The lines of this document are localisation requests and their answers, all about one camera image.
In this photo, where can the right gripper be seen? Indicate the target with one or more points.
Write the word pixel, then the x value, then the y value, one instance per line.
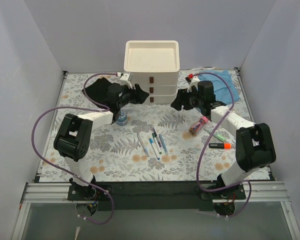
pixel 185 99

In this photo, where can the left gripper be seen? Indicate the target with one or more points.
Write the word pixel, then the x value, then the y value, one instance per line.
pixel 134 94

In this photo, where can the pink-capped tube of pencils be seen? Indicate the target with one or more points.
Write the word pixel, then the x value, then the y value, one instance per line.
pixel 197 126

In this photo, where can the cream three-drawer organizer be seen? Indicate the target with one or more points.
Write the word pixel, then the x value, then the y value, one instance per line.
pixel 155 66

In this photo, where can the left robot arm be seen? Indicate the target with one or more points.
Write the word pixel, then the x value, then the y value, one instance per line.
pixel 73 137

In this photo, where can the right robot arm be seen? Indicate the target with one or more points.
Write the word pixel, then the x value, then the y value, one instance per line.
pixel 254 147

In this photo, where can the blue round tin jar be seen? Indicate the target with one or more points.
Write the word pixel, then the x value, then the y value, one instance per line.
pixel 123 118

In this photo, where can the purple clear pen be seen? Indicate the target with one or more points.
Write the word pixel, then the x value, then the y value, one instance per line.
pixel 157 137

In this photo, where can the green highlighter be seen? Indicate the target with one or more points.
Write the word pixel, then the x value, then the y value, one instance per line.
pixel 215 134

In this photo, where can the black folded cloth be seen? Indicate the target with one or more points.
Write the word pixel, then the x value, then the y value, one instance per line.
pixel 97 91

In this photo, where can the white marker blue cap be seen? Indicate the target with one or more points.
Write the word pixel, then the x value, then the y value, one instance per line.
pixel 154 148

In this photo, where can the light blue pen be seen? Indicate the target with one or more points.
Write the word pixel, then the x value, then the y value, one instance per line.
pixel 163 144

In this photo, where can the floral patterned table mat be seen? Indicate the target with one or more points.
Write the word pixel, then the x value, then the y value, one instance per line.
pixel 115 153

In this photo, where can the black orange highlighter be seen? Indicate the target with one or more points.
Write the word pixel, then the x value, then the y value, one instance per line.
pixel 220 145

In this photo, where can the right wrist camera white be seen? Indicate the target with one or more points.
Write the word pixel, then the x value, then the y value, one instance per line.
pixel 192 81

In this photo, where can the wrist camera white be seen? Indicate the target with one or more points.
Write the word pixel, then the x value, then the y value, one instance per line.
pixel 125 79
pixel 192 81

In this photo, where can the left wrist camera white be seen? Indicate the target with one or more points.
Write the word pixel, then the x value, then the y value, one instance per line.
pixel 125 79

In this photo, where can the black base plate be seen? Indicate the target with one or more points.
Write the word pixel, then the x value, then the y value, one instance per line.
pixel 166 195

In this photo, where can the aluminium rail frame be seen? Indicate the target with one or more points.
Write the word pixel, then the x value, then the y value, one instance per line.
pixel 265 214

